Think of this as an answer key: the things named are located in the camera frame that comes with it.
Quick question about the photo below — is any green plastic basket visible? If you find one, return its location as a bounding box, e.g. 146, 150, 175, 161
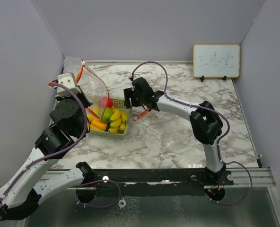
86, 97, 130, 139

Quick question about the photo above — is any red apple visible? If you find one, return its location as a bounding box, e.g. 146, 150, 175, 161
98, 96, 113, 108

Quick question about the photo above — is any green apple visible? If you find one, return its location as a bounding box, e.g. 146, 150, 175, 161
102, 107, 113, 122

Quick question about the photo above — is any clear zip bag red zipper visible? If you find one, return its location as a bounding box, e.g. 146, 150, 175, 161
65, 56, 112, 122

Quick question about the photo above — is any orange yellow bell pepper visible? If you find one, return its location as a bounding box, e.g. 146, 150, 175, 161
87, 106, 107, 131

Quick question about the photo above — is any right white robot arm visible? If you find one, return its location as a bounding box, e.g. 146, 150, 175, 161
123, 77, 226, 185

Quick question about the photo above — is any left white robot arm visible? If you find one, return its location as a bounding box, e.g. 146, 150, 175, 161
0, 92, 95, 221

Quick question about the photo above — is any yellow banana bunch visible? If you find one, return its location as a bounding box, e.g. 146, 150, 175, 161
108, 109, 128, 133

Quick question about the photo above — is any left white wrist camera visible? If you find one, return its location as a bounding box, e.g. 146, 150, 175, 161
48, 72, 81, 97

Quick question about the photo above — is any small whiteboard wooden frame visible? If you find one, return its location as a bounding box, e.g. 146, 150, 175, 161
193, 44, 240, 79

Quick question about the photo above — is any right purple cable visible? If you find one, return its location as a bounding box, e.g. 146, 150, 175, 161
130, 61, 254, 205

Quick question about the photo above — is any black mounting rail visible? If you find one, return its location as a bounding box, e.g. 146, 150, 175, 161
72, 168, 234, 198

